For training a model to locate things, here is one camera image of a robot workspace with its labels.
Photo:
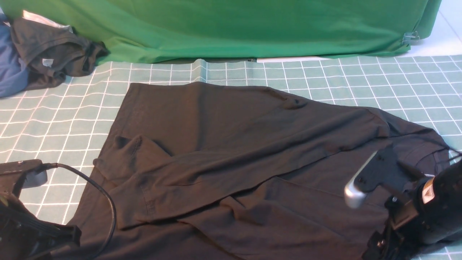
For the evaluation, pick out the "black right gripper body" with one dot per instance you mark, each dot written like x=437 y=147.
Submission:
x=403 y=234

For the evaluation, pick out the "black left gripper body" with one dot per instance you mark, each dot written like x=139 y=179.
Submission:
x=25 y=237

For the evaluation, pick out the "dark gray long-sleeve top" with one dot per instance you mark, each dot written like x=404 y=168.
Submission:
x=207 y=172

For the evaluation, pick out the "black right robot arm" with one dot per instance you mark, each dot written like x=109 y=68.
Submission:
x=430 y=221

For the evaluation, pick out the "green grid tablecloth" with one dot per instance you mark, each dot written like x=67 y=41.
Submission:
x=70 y=123

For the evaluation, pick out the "blue garment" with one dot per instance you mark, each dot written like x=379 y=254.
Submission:
x=14 y=73

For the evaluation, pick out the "crumpled dark gray shirt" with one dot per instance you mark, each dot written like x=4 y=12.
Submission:
x=51 y=54

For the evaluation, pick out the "metal binder clip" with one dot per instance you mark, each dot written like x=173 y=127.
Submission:
x=410 y=38

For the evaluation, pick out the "white cloth in pile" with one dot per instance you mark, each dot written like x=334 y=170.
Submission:
x=43 y=20

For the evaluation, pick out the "green backdrop cloth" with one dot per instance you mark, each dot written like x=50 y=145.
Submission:
x=150 y=31

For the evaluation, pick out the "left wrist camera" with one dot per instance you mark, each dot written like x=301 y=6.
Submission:
x=14 y=176

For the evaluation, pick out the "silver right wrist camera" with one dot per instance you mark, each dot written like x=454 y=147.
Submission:
x=382 y=169

